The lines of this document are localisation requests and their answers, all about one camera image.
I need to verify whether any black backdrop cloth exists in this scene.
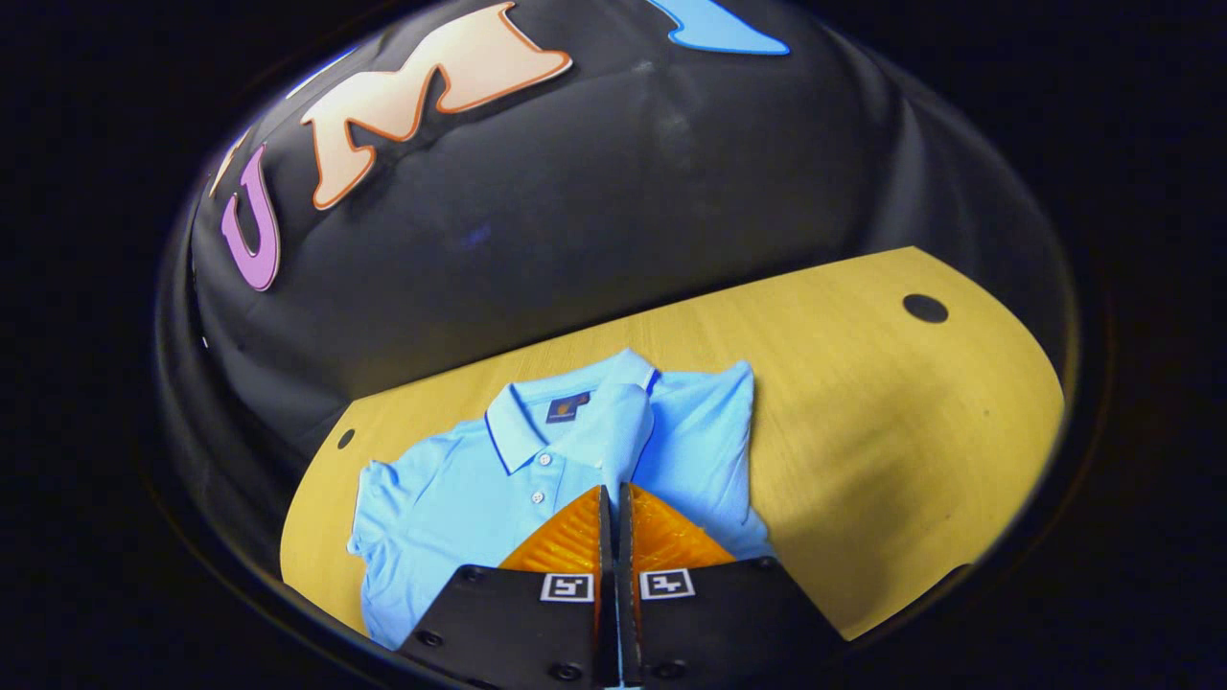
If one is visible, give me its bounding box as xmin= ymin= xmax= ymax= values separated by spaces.
xmin=158 ymin=0 xmax=1079 ymax=586

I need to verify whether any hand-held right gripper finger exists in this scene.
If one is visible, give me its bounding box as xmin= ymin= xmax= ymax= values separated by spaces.
xmin=617 ymin=481 xmax=846 ymax=690
xmin=396 ymin=484 xmax=616 ymax=690

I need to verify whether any light blue T-shirt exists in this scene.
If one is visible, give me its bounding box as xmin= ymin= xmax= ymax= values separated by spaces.
xmin=347 ymin=347 xmax=777 ymax=690

